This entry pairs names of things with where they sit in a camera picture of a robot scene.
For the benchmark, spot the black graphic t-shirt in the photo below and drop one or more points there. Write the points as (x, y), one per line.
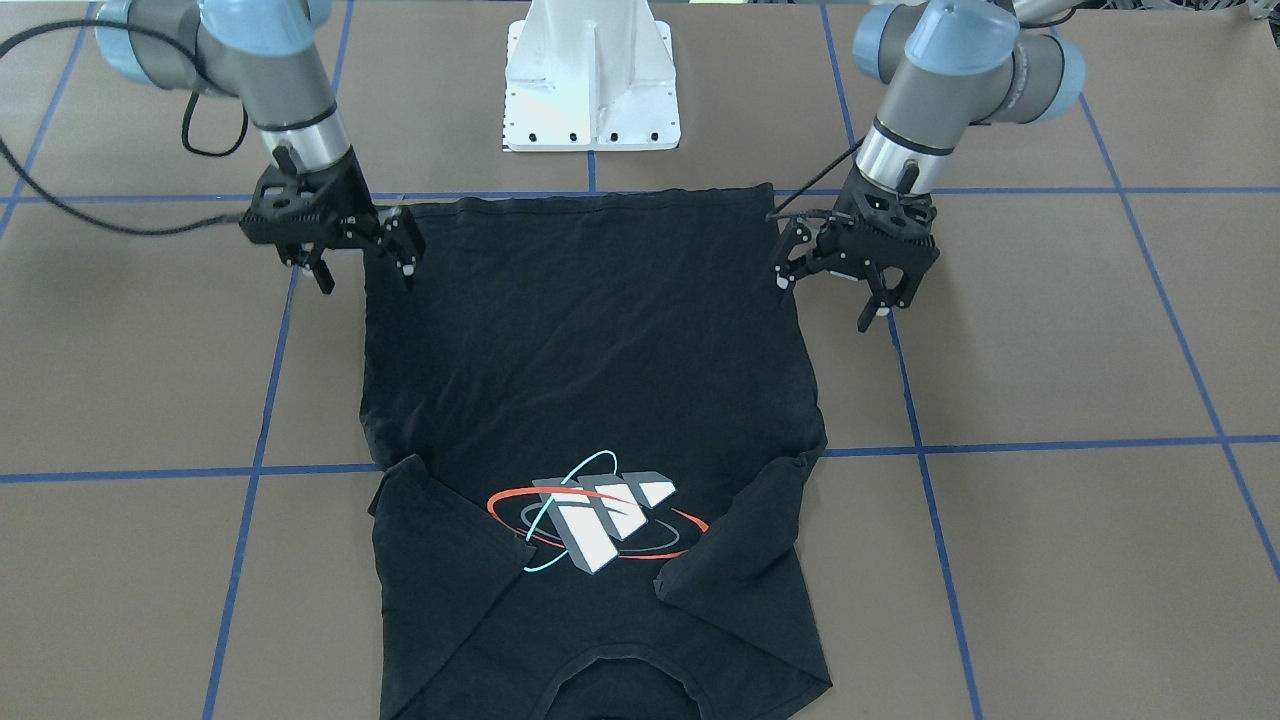
(596, 418)

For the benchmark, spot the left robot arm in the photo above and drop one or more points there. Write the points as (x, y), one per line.
(947, 66)

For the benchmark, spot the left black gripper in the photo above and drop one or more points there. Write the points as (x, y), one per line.
(838, 240)

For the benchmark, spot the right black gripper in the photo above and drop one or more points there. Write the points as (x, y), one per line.
(353, 204)

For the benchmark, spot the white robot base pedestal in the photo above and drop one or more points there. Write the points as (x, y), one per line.
(590, 76)

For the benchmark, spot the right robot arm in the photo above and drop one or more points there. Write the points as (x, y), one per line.
(262, 53)

